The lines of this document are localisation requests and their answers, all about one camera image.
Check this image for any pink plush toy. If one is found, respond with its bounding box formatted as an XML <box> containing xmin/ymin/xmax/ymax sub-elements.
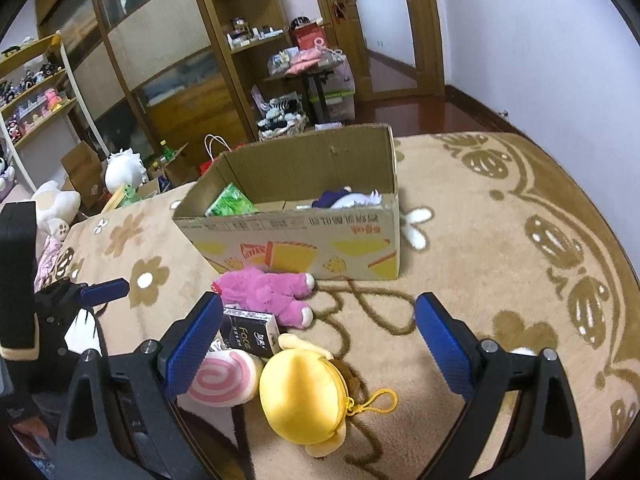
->
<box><xmin>212</xmin><ymin>267</ymin><xmax>317</xmax><ymax>331</ymax></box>

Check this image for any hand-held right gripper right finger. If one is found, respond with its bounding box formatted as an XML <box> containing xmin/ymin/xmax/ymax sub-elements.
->
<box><xmin>414</xmin><ymin>292</ymin><xmax>586</xmax><ymax>480</ymax></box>

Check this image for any black tissue pack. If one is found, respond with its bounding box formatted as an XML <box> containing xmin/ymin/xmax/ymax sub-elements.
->
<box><xmin>219</xmin><ymin>306</ymin><xmax>281</xmax><ymax>360</ymax></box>

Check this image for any wooden shelf of figurines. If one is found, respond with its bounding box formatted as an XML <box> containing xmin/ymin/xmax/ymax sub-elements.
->
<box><xmin>0</xmin><ymin>34</ymin><xmax>81</xmax><ymax>153</ymax></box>

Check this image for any wooden door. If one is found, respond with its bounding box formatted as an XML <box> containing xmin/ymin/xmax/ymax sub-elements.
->
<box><xmin>305</xmin><ymin>0</ymin><xmax>447</xmax><ymax>103</ymax></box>

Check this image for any clear storage bin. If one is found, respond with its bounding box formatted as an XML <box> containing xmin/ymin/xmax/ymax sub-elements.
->
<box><xmin>310</xmin><ymin>67</ymin><xmax>357</xmax><ymax>124</ymax></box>

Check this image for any purple and white plush toy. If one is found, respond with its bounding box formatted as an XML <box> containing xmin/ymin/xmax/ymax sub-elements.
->
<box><xmin>312</xmin><ymin>187</ymin><xmax>384</xmax><ymax>211</ymax></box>

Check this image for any wooden sliding-door wardrobe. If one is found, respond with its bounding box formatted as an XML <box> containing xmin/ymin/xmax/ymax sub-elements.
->
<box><xmin>34</xmin><ymin>0</ymin><xmax>251</xmax><ymax>163</ymax></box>

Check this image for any basket of socks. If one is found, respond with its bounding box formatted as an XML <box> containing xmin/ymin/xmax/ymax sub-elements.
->
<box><xmin>256</xmin><ymin>91</ymin><xmax>310</xmax><ymax>142</ymax></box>

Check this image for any red gift bag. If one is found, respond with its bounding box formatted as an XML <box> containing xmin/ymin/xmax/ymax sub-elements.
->
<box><xmin>292</xmin><ymin>21</ymin><xmax>329</xmax><ymax>54</ymax></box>

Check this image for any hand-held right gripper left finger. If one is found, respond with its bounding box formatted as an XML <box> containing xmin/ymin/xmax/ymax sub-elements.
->
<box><xmin>52</xmin><ymin>291</ymin><xmax>225</xmax><ymax>480</ymax></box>

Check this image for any pink cloth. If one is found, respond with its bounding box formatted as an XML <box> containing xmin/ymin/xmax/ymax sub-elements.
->
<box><xmin>34</xmin><ymin>234</ymin><xmax>63</xmax><ymax>283</ymax></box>

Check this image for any small cluttered side table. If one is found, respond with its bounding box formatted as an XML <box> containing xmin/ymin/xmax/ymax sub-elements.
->
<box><xmin>263</xmin><ymin>45</ymin><xmax>352</xmax><ymax>127</ymax></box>

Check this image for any small white plush toy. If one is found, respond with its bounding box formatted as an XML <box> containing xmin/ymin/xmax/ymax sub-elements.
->
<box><xmin>64</xmin><ymin>309</ymin><xmax>103</xmax><ymax>357</ymax></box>

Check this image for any white curved rail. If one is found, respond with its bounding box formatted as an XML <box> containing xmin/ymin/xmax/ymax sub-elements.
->
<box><xmin>56</xmin><ymin>30</ymin><xmax>111</xmax><ymax>162</ymax></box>

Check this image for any white round-headed plush toy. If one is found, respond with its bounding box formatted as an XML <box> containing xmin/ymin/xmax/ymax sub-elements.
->
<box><xmin>104</xmin><ymin>148</ymin><xmax>149</xmax><ymax>194</ymax></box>

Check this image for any white cat plush toy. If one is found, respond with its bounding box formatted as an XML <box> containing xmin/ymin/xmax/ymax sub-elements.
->
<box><xmin>31</xmin><ymin>180</ymin><xmax>82</xmax><ymax>238</ymax></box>

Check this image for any green packet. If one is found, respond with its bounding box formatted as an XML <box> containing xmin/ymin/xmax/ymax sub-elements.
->
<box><xmin>204</xmin><ymin>183</ymin><xmax>260</xmax><ymax>217</ymax></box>

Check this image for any plain brown cardboard box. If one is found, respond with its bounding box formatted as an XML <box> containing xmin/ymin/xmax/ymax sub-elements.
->
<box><xmin>60</xmin><ymin>140</ymin><xmax>105</xmax><ymax>209</ymax></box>

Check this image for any wooden corner shelf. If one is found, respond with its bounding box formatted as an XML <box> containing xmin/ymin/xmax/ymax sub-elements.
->
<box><xmin>192</xmin><ymin>0</ymin><xmax>295</xmax><ymax>142</ymax></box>

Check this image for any green plush toy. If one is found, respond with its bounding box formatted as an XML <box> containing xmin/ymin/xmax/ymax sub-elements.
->
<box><xmin>102</xmin><ymin>184</ymin><xmax>142</xmax><ymax>213</ymax></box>

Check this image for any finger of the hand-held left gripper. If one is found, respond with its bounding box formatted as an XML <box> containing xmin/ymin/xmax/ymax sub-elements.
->
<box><xmin>60</xmin><ymin>278</ymin><xmax>130</xmax><ymax>309</ymax></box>

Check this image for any printed cardboard box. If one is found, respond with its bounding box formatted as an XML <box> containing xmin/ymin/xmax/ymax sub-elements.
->
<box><xmin>172</xmin><ymin>123</ymin><xmax>401</xmax><ymax>281</ymax></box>

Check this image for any pink swirl roll plush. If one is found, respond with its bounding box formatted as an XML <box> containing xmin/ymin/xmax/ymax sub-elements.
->
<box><xmin>187</xmin><ymin>344</ymin><xmax>265</xmax><ymax>408</ymax></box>

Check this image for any yellow plush coin purse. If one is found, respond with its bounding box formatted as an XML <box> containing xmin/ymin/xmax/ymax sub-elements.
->
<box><xmin>258</xmin><ymin>332</ymin><xmax>399</xmax><ymax>459</ymax></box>

